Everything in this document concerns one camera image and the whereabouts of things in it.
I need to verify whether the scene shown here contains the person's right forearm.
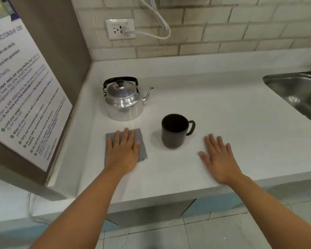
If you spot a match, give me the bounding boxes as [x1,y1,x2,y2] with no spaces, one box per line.
[223,174,311,249]

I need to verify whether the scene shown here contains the white wall socket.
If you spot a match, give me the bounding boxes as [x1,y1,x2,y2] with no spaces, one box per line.
[105,19,136,40]

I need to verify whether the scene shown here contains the brown cabinet side panel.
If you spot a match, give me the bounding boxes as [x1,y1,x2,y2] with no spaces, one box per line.
[0,0,92,201]

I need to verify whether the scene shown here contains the grey under-counter cabinet panel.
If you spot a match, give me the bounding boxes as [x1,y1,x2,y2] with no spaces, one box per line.
[104,199,197,229]

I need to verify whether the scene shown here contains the person's right hand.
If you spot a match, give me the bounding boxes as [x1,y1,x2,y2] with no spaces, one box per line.
[198,133,243,185]

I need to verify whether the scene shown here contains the white and purple notice poster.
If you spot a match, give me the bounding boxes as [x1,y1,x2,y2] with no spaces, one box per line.
[0,0,73,172]

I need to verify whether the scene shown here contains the silver metal kettle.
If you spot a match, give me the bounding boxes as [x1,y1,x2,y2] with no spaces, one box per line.
[102,77,154,122]

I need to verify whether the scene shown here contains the stainless steel sink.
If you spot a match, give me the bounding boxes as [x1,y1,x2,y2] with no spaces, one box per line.
[262,71,311,126]

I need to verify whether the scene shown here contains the person's left hand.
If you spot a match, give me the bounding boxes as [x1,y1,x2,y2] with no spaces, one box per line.
[105,128,141,174]

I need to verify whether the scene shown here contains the person's left forearm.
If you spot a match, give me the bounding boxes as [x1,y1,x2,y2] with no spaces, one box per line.
[30,166,136,249]

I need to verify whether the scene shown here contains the grey folded cloth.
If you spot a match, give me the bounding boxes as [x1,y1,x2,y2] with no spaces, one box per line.
[105,128,148,167]

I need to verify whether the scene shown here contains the silver kettle lid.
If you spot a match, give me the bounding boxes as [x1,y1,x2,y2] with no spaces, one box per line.
[106,80,137,99]

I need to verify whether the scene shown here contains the dark brown mug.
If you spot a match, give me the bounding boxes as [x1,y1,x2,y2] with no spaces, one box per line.
[161,114,196,150]

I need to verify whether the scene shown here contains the white power cable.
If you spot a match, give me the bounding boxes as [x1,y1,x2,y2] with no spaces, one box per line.
[134,0,171,40]

